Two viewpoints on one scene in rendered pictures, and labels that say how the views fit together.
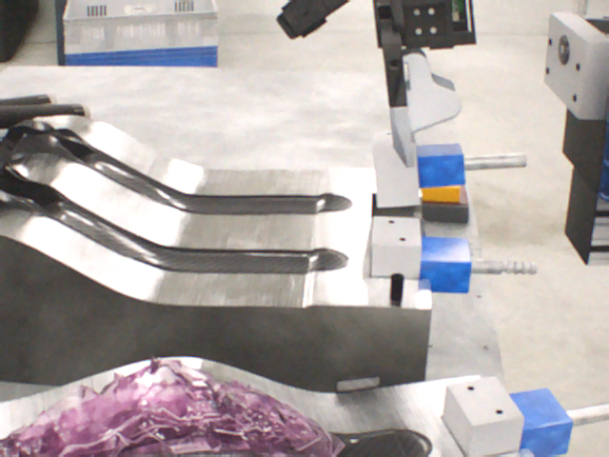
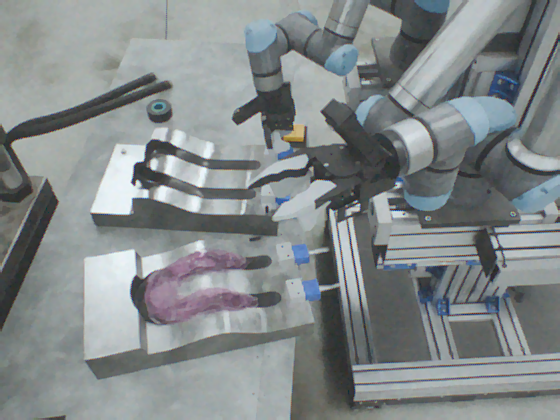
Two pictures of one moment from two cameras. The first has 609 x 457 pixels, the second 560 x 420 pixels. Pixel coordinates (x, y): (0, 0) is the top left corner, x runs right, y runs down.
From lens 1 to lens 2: 78 cm
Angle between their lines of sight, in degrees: 26
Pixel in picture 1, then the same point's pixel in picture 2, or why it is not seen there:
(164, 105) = (201, 73)
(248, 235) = (228, 181)
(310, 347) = (244, 222)
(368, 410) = (257, 248)
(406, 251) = (270, 196)
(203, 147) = (217, 103)
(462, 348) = not seen: hidden behind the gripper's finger
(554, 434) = (304, 259)
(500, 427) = (287, 260)
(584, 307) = not seen: hidden behind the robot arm
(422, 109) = (277, 147)
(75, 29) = not seen: outside the picture
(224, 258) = (220, 191)
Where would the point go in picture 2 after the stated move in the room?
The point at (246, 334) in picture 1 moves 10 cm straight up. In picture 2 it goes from (227, 219) to (223, 195)
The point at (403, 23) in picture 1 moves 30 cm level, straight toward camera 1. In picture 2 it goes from (270, 124) to (252, 217)
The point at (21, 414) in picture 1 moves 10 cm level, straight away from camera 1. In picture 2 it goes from (165, 258) to (159, 227)
